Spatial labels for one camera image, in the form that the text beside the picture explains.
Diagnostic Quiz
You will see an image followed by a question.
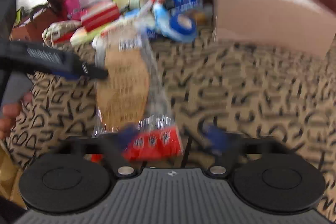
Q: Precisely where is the brown insole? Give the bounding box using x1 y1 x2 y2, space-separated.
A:
92 19 184 162

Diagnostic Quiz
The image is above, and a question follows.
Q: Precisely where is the cardboard box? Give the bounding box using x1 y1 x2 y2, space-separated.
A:
213 0 335 59

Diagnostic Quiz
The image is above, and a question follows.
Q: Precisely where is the red gift box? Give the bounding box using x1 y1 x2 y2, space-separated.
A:
80 0 120 32

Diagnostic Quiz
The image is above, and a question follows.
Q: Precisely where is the floral fabric pouch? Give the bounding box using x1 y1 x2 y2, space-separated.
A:
42 20 81 47

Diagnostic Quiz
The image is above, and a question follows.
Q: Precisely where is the person's left hand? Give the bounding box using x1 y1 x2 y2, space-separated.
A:
0 93 33 139

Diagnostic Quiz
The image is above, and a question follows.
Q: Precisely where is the blue tape roll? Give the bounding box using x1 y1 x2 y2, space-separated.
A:
169 14 197 43

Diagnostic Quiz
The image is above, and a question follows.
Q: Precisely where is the patterned letter blanket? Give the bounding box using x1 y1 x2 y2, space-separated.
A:
1 27 335 221

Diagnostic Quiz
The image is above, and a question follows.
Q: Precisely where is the green white flat box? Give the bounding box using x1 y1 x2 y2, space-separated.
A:
70 24 108 46

